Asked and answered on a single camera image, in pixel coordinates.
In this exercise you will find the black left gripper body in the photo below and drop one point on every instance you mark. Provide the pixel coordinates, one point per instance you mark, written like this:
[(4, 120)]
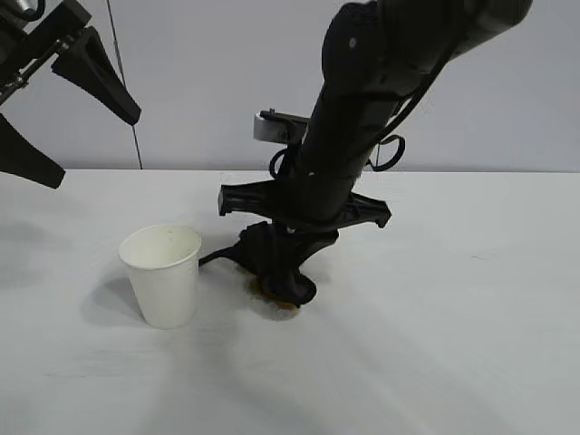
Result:
[(18, 41)]

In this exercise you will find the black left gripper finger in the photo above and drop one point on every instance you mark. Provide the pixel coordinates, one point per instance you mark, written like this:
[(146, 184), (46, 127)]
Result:
[(27, 163), (113, 99)]

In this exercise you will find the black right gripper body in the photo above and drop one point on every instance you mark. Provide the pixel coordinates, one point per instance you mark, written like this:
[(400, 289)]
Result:
[(326, 190)]

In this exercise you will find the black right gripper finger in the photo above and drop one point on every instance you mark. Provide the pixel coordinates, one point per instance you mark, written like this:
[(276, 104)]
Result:
[(317, 242)]

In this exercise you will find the dark purple cloth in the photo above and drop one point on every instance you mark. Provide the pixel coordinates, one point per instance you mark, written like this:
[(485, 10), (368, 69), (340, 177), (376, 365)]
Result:
[(292, 290)]

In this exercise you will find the white paper cup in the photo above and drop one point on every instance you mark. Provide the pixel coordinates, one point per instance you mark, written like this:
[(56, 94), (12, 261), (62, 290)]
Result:
[(163, 285)]

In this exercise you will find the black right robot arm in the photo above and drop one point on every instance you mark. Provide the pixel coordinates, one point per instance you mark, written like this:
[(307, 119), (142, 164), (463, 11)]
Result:
[(408, 36)]

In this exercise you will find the brown liquid spill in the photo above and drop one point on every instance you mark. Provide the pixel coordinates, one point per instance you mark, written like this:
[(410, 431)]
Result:
[(292, 309)]

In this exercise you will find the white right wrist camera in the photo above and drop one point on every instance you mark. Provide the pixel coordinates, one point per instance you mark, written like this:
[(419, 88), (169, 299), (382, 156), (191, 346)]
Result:
[(265, 129)]

